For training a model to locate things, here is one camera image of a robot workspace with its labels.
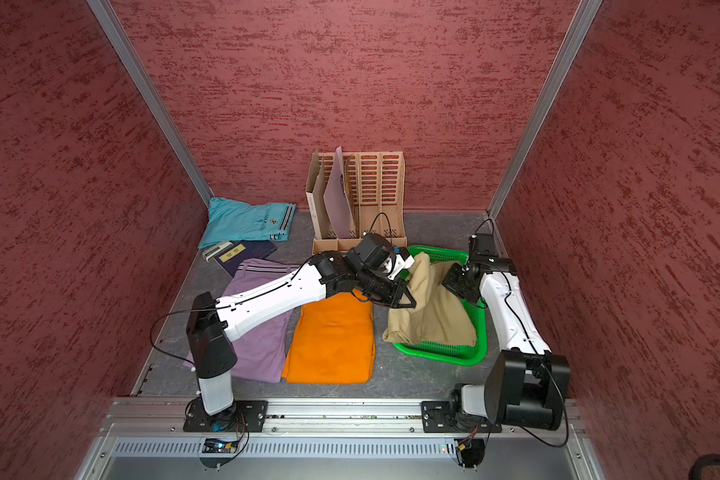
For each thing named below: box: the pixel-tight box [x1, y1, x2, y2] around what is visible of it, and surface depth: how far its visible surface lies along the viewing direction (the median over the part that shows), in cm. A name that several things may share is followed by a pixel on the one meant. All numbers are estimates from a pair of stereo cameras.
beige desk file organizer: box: [306, 151, 407, 255], surface depth 109 cm
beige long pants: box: [383, 252, 477, 346], surface depth 82 cm
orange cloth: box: [282, 289, 375, 385], surface depth 85 cm
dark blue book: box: [214, 240, 277, 278], surface depth 109 cm
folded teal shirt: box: [198, 197, 297, 249], surface depth 116 cm
